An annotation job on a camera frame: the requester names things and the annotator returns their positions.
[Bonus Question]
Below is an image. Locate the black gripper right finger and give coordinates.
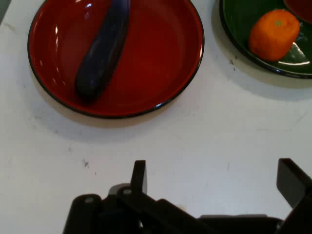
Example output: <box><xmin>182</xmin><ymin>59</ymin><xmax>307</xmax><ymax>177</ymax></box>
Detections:
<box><xmin>275</xmin><ymin>158</ymin><xmax>312</xmax><ymax>234</ymax></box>

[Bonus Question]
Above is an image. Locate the dark green plate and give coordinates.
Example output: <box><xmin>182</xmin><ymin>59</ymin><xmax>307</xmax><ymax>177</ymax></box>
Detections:
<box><xmin>218</xmin><ymin>0</ymin><xmax>312</xmax><ymax>79</ymax></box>

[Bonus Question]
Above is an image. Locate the orange toy tangerine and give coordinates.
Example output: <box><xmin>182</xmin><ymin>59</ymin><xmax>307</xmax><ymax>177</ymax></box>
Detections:
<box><xmin>248</xmin><ymin>9</ymin><xmax>301</xmax><ymax>61</ymax></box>

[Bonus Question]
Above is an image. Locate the purple toy eggplant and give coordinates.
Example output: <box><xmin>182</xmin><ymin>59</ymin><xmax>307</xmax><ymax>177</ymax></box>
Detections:
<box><xmin>75</xmin><ymin>0</ymin><xmax>132</xmax><ymax>100</ymax></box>

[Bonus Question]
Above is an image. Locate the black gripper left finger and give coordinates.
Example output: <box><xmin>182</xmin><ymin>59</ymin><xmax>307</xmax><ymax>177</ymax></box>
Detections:
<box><xmin>63</xmin><ymin>159</ymin><xmax>213</xmax><ymax>234</ymax></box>

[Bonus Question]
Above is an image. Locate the red plate with black rim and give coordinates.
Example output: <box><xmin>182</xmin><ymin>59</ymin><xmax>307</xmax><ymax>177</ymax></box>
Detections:
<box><xmin>27</xmin><ymin>0</ymin><xmax>205</xmax><ymax>119</ymax></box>

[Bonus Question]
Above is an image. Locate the red toy watermelon slice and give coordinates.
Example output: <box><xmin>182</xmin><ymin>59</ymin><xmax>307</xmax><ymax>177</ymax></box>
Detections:
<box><xmin>283</xmin><ymin>0</ymin><xmax>312</xmax><ymax>24</ymax></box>

